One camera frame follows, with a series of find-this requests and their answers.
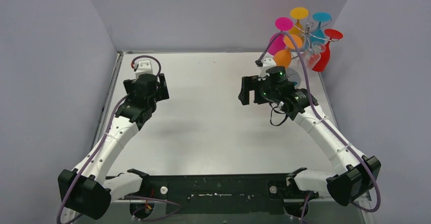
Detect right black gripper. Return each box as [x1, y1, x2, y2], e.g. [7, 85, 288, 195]
[240, 74, 281, 105]

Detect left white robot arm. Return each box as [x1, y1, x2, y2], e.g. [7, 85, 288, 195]
[56, 73, 169, 223]

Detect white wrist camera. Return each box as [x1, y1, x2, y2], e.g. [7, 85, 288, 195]
[135, 60, 153, 79]
[255, 57, 276, 77]

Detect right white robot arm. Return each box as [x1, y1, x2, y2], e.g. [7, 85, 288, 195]
[238, 66, 381, 206]

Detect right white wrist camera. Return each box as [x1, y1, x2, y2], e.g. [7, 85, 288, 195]
[255, 57, 276, 77]

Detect red wine glass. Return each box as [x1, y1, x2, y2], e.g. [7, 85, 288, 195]
[312, 28, 344, 72]

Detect orange wine glass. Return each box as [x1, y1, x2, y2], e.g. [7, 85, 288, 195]
[273, 35, 295, 68]

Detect pink wine glass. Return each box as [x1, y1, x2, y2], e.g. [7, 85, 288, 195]
[267, 17, 293, 55]

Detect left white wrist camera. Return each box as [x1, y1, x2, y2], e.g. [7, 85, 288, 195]
[135, 60, 153, 79]

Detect blue wine glass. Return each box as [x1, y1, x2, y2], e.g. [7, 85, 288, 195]
[310, 12, 332, 44]

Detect clear wine glass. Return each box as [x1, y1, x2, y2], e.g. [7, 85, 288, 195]
[302, 41, 326, 70]

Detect yellow wine glass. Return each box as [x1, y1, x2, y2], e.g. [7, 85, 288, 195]
[289, 7, 309, 37]

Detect silver wire glass rack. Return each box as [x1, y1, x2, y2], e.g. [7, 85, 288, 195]
[272, 20, 339, 92]

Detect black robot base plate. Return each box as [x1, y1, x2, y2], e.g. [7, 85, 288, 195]
[134, 173, 309, 217]

